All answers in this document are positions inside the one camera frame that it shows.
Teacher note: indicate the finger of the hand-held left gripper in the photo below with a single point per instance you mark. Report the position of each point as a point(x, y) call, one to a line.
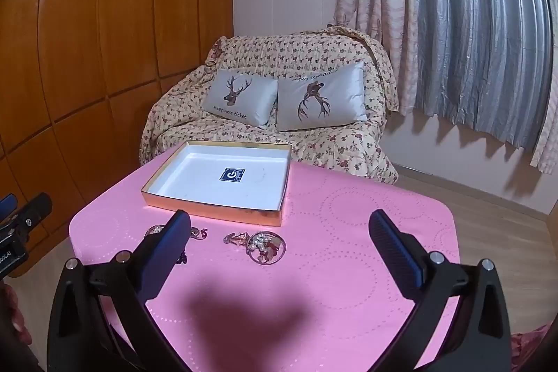
point(8, 203)
point(37, 206)

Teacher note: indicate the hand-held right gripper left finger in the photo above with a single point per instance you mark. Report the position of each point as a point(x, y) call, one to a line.
point(175, 233)

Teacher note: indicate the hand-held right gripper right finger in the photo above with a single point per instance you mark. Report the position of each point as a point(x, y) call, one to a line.
point(407, 256)

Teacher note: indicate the small silver pink brooch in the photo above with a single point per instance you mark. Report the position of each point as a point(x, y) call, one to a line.
point(234, 237)

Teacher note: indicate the shallow white gold-rimmed box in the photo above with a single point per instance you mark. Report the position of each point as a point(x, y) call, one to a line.
point(218, 184)

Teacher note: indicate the round pearl flower brooch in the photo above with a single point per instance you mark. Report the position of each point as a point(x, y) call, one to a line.
point(265, 248)

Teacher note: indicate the pink dotted tablecloth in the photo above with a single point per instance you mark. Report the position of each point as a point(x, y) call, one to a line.
point(331, 232)

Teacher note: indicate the floral covered sofa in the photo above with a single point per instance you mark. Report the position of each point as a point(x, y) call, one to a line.
point(340, 154)

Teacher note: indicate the grey deer head cushion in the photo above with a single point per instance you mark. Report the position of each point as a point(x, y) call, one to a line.
point(239, 96)

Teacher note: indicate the wooden panel wardrobe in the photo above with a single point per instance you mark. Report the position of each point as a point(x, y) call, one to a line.
point(100, 62)

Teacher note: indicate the grey antler print cushion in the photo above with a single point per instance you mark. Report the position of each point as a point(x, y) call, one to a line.
point(322, 95)

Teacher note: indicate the silver pleated curtain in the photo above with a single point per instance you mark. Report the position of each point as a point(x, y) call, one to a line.
point(475, 27)

